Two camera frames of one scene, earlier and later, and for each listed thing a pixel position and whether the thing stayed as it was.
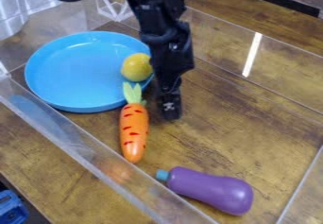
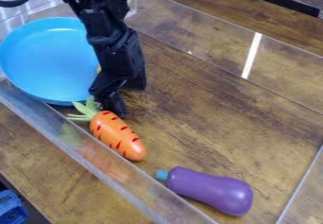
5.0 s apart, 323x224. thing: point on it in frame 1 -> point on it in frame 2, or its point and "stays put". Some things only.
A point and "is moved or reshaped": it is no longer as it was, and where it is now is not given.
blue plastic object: x=12 y=210 stays put
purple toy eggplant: x=226 y=194 stays put
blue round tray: x=74 y=70 is moved or reshaped
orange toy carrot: x=134 y=122 -> x=111 y=131
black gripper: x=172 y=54 -> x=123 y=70
